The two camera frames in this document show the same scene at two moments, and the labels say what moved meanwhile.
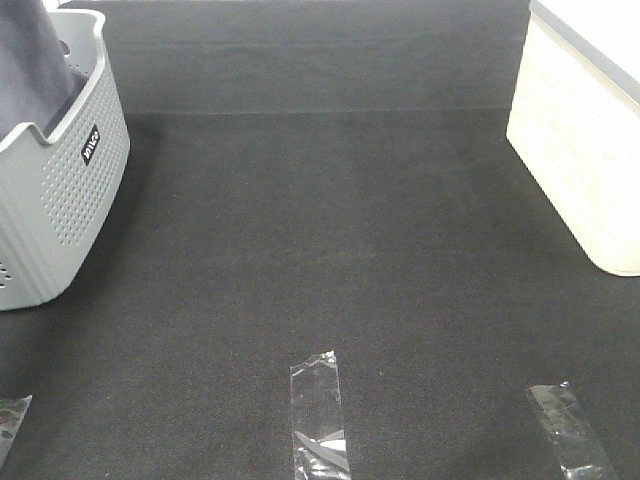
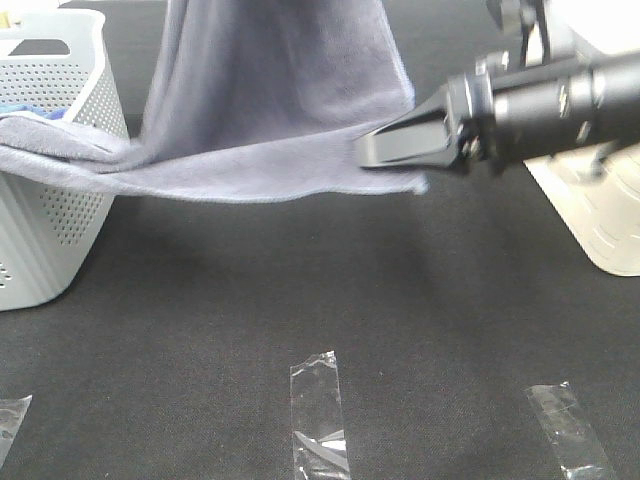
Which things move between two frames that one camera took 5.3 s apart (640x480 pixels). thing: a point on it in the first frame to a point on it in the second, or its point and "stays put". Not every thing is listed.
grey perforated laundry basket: (59, 190) stays put
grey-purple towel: (38, 81) to (253, 99)
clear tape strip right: (580, 454) stays put
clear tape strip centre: (320, 450) stays put
